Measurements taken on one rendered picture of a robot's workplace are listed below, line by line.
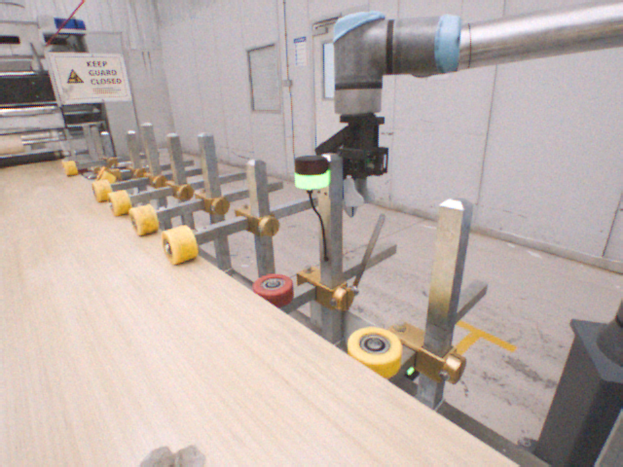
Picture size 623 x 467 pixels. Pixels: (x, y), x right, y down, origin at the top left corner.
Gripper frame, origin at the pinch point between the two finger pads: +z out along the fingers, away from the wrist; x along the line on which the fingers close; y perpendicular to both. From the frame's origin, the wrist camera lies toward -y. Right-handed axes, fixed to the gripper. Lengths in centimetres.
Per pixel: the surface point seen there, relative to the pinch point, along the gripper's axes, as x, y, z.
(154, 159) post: -8, -96, -3
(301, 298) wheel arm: -14.5, -0.6, 16.0
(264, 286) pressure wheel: -22.1, -2.7, 10.7
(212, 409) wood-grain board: -43.2, 15.8, 11.1
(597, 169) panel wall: 252, 15, 30
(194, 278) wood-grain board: -30.2, -16.7, 11.1
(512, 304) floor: 156, 1, 101
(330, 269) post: -9.5, 3.3, 9.5
